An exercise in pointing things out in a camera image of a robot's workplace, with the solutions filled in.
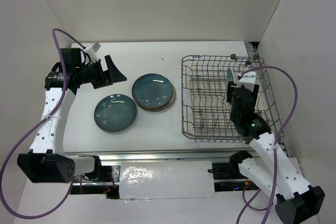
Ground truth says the patterned plate under stack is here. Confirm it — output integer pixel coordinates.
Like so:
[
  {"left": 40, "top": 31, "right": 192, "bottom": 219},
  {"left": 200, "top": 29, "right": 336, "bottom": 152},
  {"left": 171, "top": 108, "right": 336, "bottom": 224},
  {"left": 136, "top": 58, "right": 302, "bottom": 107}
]
[{"left": 132, "top": 83, "right": 176, "bottom": 112}]

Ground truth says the grey wire dish rack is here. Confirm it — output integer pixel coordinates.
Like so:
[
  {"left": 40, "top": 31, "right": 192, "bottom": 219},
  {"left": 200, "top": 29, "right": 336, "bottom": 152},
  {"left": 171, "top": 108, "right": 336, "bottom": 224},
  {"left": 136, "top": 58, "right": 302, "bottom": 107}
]
[{"left": 181, "top": 55, "right": 265, "bottom": 143}]

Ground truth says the aluminium mounting rail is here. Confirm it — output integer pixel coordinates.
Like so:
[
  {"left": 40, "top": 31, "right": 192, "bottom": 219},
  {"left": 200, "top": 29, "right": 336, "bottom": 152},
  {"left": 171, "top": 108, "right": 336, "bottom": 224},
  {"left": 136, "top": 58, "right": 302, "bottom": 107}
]
[{"left": 59, "top": 41, "right": 292, "bottom": 196}]

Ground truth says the dark teal plate stacked top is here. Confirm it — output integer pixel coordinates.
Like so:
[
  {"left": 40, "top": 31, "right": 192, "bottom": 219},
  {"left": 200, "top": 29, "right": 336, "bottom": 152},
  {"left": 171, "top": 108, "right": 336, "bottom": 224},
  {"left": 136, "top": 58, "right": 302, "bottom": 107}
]
[{"left": 131, "top": 73, "right": 174, "bottom": 109}]

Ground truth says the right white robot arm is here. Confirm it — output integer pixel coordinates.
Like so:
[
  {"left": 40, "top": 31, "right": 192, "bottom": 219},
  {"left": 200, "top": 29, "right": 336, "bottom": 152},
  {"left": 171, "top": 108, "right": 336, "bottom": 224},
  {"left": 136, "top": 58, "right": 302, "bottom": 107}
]
[{"left": 227, "top": 81, "right": 325, "bottom": 223}]

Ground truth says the dark teal plate left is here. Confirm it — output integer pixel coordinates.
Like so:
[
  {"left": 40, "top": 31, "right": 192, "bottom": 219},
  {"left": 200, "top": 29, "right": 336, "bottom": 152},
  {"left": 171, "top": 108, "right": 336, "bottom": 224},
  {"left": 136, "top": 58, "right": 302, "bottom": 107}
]
[{"left": 93, "top": 94, "right": 137, "bottom": 133}]

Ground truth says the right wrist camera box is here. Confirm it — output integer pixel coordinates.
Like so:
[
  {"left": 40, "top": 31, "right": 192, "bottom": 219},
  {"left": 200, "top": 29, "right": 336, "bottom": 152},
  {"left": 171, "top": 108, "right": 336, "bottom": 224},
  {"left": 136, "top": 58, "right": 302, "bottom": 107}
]
[{"left": 236, "top": 71, "right": 256, "bottom": 91}]

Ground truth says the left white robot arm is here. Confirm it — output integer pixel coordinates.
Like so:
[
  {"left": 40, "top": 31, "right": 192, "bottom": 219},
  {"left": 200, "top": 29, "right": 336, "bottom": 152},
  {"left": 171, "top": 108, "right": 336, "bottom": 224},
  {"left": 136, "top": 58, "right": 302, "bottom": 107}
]
[{"left": 17, "top": 48, "right": 127, "bottom": 183}]

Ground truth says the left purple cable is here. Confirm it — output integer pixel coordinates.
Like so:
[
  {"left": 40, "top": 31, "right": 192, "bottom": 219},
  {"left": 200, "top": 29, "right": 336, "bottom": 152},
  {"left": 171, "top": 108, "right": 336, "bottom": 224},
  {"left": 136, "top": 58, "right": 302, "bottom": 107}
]
[{"left": 0, "top": 28, "right": 87, "bottom": 219}]

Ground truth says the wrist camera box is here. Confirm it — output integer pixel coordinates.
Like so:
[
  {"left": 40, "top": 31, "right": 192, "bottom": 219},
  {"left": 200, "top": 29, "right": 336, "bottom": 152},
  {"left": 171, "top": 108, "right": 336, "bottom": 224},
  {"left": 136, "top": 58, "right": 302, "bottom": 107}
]
[
  {"left": 84, "top": 42, "right": 101, "bottom": 63},
  {"left": 236, "top": 71, "right": 256, "bottom": 91}
]

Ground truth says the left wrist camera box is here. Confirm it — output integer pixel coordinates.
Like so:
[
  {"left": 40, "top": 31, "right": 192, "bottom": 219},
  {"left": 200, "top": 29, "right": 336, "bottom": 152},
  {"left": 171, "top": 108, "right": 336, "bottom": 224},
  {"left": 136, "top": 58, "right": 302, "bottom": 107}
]
[{"left": 84, "top": 42, "right": 101, "bottom": 63}]

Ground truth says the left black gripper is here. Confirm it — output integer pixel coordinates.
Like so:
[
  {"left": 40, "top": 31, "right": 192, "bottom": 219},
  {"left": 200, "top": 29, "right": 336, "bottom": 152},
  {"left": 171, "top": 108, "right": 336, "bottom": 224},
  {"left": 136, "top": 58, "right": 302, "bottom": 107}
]
[{"left": 76, "top": 55, "right": 127, "bottom": 89}]

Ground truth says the red teal floral plate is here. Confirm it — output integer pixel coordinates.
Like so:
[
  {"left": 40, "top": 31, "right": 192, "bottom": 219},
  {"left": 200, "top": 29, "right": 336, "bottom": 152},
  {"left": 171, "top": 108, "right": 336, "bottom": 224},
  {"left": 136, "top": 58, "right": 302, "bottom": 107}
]
[{"left": 226, "top": 68, "right": 235, "bottom": 109}]

